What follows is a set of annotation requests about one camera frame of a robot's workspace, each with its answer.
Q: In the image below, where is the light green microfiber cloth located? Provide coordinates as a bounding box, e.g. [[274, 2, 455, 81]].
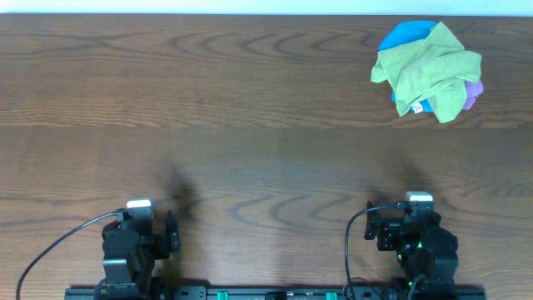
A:
[[371, 22, 482, 123]]

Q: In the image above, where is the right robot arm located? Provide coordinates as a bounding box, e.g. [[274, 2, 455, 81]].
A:
[[364, 200, 459, 299]]

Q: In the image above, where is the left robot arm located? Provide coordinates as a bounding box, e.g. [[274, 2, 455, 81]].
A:
[[92, 207, 181, 300]]

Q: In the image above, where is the purple cloth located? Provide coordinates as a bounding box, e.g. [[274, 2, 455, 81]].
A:
[[462, 80, 484, 110]]

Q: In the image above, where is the blue cloth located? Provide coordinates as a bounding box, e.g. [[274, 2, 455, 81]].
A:
[[377, 20, 436, 113]]

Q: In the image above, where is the black right camera cable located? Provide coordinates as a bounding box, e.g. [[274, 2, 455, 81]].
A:
[[343, 202, 411, 300]]

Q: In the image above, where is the black camera cable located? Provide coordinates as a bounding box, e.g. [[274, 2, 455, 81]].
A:
[[343, 202, 411, 300], [15, 211, 126, 300]]

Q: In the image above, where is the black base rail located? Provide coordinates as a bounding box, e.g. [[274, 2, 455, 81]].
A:
[[64, 286, 487, 300]]

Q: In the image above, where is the black left camera cable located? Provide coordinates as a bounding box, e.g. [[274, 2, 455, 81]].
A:
[[15, 211, 126, 300]]

